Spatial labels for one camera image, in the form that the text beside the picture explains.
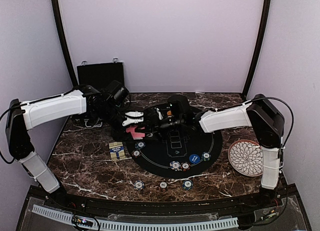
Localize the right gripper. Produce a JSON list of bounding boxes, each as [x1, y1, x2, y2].
[[135, 113, 185, 142]]

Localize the red-backed playing card deck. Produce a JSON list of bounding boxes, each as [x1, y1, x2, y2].
[[126, 126, 146, 140]]

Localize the red card deck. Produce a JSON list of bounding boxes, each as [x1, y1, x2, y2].
[[108, 141, 126, 161]]

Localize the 50 chips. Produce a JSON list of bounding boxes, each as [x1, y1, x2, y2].
[[202, 152, 211, 162], [135, 141, 146, 150]]

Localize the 100 chips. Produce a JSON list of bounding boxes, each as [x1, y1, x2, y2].
[[132, 149, 141, 158], [180, 162, 191, 172]]

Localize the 10 chips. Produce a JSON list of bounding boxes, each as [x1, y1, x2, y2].
[[169, 160, 181, 172]]

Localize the blue small blind button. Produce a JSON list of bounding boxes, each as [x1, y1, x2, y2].
[[189, 154, 201, 164]]

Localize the blue chip stack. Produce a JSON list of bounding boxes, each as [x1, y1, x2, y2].
[[133, 180, 145, 191]]

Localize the orange 100 chip stack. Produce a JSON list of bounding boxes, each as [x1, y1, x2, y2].
[[159, 181, 168, 189]]

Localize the green-blue 50 chip stack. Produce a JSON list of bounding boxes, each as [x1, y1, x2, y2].
[[182, 179, 194, 191]]

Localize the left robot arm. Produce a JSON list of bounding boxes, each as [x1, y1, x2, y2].
[[3, 80, 130, 209]]

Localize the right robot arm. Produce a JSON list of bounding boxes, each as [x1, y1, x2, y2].
[[141, 94, 290, 208]]

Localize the round black poker mat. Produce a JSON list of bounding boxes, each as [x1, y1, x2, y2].
[[125, 126, 223, 179]]

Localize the black poker chip case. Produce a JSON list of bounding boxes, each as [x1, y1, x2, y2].
[[76, 57, 126, 128]]

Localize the floral patterned plate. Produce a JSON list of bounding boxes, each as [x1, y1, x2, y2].
[[228, 139, 263, 177]]

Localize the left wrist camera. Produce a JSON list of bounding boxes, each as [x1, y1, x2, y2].
[[122, 111, 144, 127]]

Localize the white cable duct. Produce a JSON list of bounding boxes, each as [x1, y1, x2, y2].
[[31, 204, 239, 231]]

